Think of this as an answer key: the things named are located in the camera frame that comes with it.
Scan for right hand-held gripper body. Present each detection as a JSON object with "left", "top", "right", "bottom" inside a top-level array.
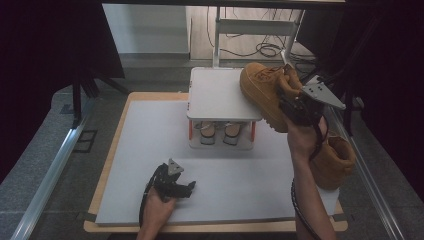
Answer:
[{"left": 288, "top": 74, "right": 347, "bottom": 127}]

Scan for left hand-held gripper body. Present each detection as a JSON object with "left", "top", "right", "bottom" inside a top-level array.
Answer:
[{"left": 152, "top": 158, "right": 185, "bottom": 203}]

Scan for tan suede boot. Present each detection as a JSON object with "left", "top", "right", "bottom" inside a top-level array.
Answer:
[
  {"left": 239, "top": 62, "right": 303, "bottom": 134},
  {"left": 309, "top": 131, "right": 357, "bottom": 191}
]

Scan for black silver strap sandal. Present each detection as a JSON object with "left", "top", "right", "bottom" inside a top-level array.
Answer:
[
  {"left": 222, "top": 121, "right": 243, "bottom": 147},
  {"left": 199, "top": 121, "right": 218, "bottom": 146}
]

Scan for white shoe rack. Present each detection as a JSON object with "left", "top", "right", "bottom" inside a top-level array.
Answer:
[{"left": 186, "top": 66, "right": 264, "bottom": 151}]

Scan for person's right hand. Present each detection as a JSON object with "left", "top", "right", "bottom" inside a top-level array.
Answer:
[{"left": 287, "top": 116, "right": 329, "bottom": 161}]

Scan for white table mat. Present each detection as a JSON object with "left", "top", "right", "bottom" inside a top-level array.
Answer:
[{"left": 94, "top": 99, "right": 341, "bottom": 228}]

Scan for black tripod stand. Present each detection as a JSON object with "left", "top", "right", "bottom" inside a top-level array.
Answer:
[
  {"left": 299, "top": 49, "right": 368, "bottom": 136},
  {"left": 71, "top": 66, "right": 131, "bottom": 129}
]

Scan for black floor hatch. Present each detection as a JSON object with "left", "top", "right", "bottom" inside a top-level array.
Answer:
[{"left": 72, "top": 129, "right": 98, "bottom": 154}]

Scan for black curtain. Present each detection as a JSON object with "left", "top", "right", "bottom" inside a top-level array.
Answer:
[
  {"left": 296, "top": 0, "right": 424, "bottom": 201},
  {"left": 0, "top": 0, "right": 126, "bottom": 184}
]

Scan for black floor cables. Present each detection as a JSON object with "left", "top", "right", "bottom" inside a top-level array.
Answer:
[{"left": 206, "top": 6, "right": 318, "bottom": 68}]

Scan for white desk frame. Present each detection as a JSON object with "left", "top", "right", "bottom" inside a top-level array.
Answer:
[{"left": 212, "top": 6, "right": 308, "bottom": 80}]

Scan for aluminium rail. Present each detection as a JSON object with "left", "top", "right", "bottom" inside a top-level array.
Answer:
[
  {"left": 328, "top": 99, "right": 406, "bottom": 240},
  {"left": 9, "top": 99, "right": 89, "bottom": 240}
]

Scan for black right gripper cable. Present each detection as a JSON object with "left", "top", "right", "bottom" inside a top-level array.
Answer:
[{"left": 290, "top": 111, "right": 329, "bottom": 240}]

